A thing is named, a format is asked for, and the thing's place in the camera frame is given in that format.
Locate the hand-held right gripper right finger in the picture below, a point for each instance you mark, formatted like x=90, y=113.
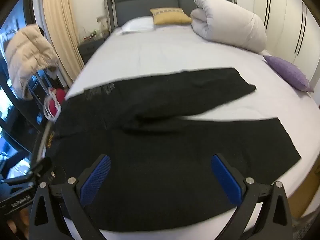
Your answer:
x=225, y=180

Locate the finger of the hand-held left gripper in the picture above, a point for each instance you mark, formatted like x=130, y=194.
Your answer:
x=45, y=167

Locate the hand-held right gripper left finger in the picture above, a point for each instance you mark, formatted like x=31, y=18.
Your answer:
x=97, y=177

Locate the black pants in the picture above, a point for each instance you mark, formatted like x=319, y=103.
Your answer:
x=162, y=150

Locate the red and white fan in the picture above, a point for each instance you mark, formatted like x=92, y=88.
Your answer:
x=58, y=95

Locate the beige puffer jacket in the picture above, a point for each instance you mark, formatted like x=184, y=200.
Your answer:
x=27, y=50

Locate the purple cushion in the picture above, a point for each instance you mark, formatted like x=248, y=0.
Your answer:
x=287, y=71

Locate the dark nightstand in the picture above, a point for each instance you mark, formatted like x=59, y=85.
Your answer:
x=90, y=50

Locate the white bed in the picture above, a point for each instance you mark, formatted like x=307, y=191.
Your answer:
x=162, y=50

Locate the beige curtain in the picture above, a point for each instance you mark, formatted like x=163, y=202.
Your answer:
x=60, y=25

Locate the white pillow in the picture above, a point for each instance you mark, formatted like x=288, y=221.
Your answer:
x=137, y=25
x=225, y=22

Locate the white wardrobe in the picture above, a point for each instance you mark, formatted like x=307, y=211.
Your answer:
x=282, y=17

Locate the yellow cushion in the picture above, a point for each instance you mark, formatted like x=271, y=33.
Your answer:
x=170, y=16

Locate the grey padded headboard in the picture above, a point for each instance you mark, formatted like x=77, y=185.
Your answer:
x=145, y=2

